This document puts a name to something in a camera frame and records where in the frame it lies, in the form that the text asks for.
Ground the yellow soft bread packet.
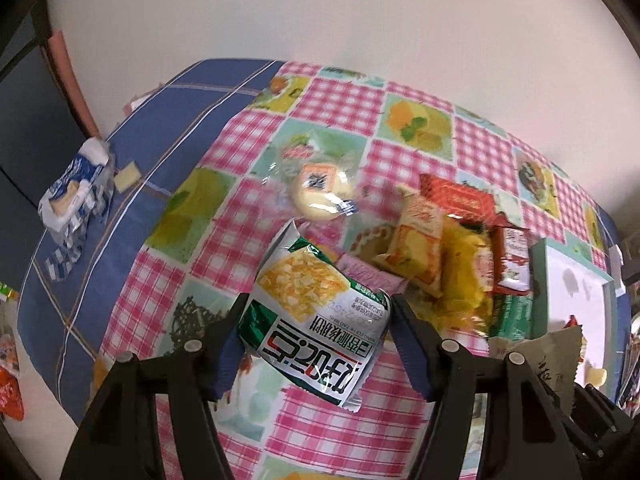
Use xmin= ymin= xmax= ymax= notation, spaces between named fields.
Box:
xmin=410 ymin=217 xmax=494 ymax=337

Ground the green white cracker packet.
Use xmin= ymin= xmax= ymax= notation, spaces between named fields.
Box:
xmin=238 ymin=220 xmax=390 ymax=413

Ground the pink snack packet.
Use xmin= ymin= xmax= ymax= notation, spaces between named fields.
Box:
xmin=299 ymin=221 xmax=411 ymax=298

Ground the orange small cake packet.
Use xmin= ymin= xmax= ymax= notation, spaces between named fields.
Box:
xmin=374 ymin=185 xmax=444 ymax=298

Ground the red brown milk biscuit packet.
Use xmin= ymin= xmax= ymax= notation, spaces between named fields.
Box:
xmin=489 ymin=212 xmax=530 ymax=296

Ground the red rectangular snack box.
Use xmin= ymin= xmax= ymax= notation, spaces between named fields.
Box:
xmin=420 ymin=174 xmax=495 ymax=226

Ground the round pastry clear wrapper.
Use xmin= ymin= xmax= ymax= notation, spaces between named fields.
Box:
xmin=270 ymin=130 xmax=366 ymax=222

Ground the cream persimmon snack packet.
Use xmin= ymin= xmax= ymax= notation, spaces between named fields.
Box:
xmin=488 ymin=325 xmax=582 ymax=415

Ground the pink checkered tablecloth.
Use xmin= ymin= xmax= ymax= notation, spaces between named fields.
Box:
xmin=94 ymin=60 xmax=606 ymax=479

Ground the white tray green rim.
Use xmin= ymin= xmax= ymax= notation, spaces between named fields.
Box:
xmin=529 ymin=238 xmax=617 ymax=398

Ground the blue white crumpled wrapper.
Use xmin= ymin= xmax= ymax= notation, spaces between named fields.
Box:
xmin=38 ymin=138 xmax=115 ymax=282

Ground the blue plaid bed sheet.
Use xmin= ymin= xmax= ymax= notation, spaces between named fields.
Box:
xmin=17 ymin=58 xmax=282 ymax=422

